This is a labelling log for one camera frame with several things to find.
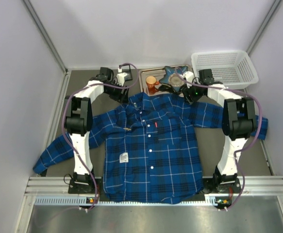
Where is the blue plaid shirt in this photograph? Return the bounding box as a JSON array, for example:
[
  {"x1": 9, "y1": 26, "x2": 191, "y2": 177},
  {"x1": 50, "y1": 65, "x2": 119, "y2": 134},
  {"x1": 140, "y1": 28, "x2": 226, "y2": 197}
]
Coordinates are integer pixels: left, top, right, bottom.
[{"x1": 33, "y1": 92, "x2": 269, "y2": 204}]

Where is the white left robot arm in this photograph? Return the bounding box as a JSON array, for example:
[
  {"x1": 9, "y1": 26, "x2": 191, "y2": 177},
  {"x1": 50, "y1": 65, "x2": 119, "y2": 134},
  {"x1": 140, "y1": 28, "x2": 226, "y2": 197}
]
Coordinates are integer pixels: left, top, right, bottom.
[{"x1": 62, "y1": 65, "x2": 132, "y2": 194}]

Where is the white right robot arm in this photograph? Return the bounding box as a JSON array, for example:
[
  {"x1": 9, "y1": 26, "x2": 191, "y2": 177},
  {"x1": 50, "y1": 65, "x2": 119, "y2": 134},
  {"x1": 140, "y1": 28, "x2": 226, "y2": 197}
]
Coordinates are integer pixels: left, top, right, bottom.
[{"x1": 177, "y1": 69, "x2": 257, "y2": 192}]

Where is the black brooch box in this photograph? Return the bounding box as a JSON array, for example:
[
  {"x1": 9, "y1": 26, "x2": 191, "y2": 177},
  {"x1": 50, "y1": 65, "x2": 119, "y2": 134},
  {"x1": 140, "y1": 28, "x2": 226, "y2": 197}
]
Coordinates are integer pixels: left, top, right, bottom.
[{"x1": 119, "y1": 63, "x2": 133, "y2": 81}]

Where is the blue star-shaped dish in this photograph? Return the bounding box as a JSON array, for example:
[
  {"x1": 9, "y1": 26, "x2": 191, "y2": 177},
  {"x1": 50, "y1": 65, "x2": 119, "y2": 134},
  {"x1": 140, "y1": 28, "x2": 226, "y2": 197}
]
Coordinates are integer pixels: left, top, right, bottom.
[{"x1": 158, "y1": 66, "x2": 192, "y2": 95}]

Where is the orange cup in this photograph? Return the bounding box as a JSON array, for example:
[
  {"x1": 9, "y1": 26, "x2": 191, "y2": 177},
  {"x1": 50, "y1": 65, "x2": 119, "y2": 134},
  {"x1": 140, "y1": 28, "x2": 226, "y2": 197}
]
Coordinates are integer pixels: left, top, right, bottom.
[{"x1": 146, "y1": 76, "x2": 160, "y2": 95}]

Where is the silver metal tray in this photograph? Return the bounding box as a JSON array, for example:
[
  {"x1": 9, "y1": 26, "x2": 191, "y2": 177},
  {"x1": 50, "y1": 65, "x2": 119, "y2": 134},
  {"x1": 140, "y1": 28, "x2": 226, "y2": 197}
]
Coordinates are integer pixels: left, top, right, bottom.
[{"x1": 138, "y1": 65, "x2": 196, "y2": 97}]

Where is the white plastic basket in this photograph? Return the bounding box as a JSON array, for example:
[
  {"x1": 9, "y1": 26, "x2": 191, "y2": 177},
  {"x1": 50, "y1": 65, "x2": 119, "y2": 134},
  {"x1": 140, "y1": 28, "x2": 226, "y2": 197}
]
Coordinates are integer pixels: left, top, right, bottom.
[{"x1": 191, "y1": 50, "x2": 259, "y2": 90}]

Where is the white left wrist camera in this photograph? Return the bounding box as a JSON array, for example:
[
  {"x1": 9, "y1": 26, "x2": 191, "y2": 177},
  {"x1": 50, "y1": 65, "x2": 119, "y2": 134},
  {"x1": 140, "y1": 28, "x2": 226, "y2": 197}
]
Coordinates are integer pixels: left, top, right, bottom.
[{"x1": 116, "y1": 68, "x2": 130, "y2": 86}]

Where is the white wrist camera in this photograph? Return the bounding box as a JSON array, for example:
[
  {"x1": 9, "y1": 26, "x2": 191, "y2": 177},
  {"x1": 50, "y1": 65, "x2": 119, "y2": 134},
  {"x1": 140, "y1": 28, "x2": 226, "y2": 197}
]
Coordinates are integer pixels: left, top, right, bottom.
[
  {"x1": 116, "y1": 68, "x2": 130, "y2": 86},
  {"x1": 180, "y1": 71, "x2": 195, "y2": 86}
]

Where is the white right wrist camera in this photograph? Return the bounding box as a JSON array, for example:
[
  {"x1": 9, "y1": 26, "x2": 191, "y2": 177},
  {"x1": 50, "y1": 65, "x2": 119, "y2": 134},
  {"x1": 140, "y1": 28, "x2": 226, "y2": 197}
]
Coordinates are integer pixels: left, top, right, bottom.
[{"x1": 180, "y1": 71, "x2": 195, "y2": 86}]

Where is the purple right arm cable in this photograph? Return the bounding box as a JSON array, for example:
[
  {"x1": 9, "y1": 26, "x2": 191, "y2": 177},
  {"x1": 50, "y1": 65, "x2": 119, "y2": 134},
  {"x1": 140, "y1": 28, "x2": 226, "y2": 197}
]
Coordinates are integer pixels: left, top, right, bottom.
[{"x1": 174, "y1": 67, "x2": 263, "y2": 211}]

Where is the aluminium frame rail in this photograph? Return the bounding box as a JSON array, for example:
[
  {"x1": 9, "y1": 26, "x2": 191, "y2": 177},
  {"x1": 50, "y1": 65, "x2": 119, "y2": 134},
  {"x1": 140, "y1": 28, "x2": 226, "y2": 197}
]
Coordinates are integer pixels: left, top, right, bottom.
[{"x1": 24, "y1": 176, "x2": 283, "y2": 207}]

